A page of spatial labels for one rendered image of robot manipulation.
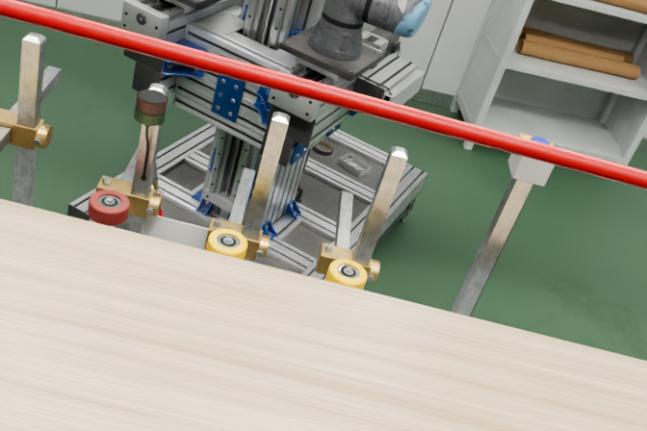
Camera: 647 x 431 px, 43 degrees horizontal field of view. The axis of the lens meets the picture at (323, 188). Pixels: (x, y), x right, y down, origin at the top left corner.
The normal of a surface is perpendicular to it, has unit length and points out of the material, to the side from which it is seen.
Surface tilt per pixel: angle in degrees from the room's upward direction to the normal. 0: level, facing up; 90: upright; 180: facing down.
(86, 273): 0
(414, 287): 0
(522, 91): 90
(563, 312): 0
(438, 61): 90
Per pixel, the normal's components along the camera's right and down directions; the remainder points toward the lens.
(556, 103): 0.04, 0.56
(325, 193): 0.25, -0.81
